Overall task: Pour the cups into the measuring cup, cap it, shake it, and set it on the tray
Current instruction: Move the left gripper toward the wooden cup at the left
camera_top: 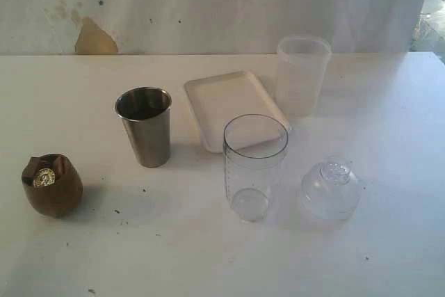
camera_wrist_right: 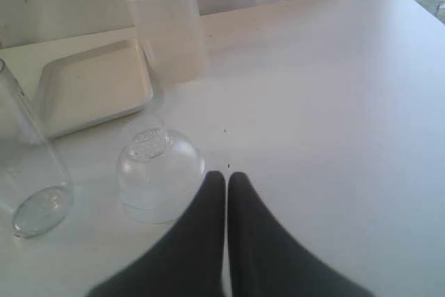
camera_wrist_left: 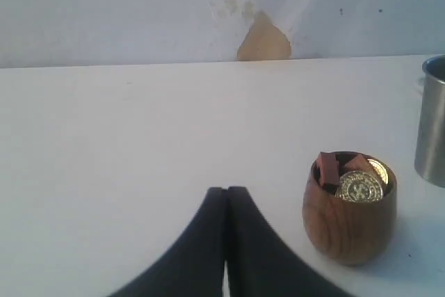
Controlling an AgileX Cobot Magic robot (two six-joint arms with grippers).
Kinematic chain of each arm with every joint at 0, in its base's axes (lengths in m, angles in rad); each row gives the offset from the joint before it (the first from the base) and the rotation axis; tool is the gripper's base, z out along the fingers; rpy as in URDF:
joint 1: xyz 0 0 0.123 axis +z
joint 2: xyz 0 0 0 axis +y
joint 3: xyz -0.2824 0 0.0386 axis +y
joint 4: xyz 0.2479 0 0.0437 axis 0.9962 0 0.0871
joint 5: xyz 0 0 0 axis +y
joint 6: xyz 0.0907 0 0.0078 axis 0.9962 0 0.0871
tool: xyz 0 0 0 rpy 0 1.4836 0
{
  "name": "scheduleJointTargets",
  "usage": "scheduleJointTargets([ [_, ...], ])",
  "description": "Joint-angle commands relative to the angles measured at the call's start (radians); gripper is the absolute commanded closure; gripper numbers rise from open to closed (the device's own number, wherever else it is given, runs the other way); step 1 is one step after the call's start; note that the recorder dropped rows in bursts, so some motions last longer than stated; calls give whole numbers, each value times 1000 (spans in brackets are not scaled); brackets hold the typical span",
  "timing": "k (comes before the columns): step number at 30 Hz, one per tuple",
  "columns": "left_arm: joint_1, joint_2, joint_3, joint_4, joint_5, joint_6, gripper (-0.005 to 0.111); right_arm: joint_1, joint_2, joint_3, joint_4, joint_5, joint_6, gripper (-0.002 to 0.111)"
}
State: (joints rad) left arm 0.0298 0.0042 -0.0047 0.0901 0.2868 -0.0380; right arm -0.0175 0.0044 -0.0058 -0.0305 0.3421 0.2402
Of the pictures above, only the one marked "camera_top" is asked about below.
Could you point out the clear dome shaker lid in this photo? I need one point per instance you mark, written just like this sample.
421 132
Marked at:
331 190

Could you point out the stainless steel tumbler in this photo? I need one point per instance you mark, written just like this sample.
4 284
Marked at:
145 115

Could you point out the translucent plastic container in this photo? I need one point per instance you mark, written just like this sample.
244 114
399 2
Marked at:
301 65

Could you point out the clear shaker cup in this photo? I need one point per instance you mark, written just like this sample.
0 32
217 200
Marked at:
254 148

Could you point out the brown wooden cup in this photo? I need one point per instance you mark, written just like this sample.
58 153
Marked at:
59 198

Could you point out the white rectangular tray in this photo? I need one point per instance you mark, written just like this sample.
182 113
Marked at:
215 101

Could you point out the gold foil coin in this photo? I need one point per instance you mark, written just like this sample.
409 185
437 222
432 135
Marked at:
44 177

